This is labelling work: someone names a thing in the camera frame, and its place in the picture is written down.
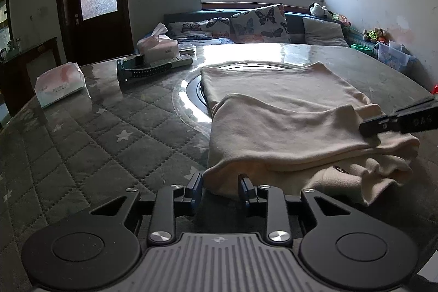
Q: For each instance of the pink white tissue pack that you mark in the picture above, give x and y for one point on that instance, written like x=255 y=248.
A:
x=60 y=86

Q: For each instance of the small grey pouch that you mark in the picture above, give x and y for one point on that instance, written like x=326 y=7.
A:
x=187 y=48

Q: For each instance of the green plastic basin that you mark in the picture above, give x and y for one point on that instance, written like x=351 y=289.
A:
x=361 y=49

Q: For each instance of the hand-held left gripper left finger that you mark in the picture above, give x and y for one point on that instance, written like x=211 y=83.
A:
x=195 y=191

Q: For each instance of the pink plush toy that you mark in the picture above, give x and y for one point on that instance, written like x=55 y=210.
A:
x=342 y=20

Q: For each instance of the grey remote control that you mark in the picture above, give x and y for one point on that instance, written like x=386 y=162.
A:
x=181 y=61

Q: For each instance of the round black induction cooker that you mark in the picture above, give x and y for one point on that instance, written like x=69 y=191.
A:
x=196 y=92

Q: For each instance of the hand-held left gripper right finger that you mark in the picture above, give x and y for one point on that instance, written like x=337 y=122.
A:
x=243 y=191

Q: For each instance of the red plastic stool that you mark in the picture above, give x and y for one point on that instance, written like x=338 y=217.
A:
x=435 y=88

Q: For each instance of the cream sweater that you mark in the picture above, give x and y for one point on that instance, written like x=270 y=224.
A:
x=291 y=114

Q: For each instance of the pink white tissue box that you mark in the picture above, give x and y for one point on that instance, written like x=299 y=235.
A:
x=160 y=47

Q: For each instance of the square butterfly print pillow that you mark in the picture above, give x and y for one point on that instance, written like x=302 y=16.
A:
x=260 y=23

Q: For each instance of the teal sofa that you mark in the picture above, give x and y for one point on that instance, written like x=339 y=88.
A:
x=295 y=26

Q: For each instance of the panda plush toy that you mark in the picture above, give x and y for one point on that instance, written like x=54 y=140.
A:
x=318 y=9

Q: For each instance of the green brown plush toys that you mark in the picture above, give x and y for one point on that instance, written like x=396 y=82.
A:
x=375 y=35

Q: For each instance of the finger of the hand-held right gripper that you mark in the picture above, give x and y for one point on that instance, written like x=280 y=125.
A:
x=376 y=126
x=415 y=105

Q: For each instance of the plain grey pillow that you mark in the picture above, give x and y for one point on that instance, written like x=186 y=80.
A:
x=323 y=32

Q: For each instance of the clear plastic storage box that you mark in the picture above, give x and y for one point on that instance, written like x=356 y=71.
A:
x=393 y=57

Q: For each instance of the long butterfly print pillow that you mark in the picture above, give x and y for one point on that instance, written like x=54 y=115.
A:
x=198 y=29

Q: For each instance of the teal black handheld device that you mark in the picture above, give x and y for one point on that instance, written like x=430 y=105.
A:
x=143 y=71

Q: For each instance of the dark wooden door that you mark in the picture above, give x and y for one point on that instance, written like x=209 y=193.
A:
x=68 y=4

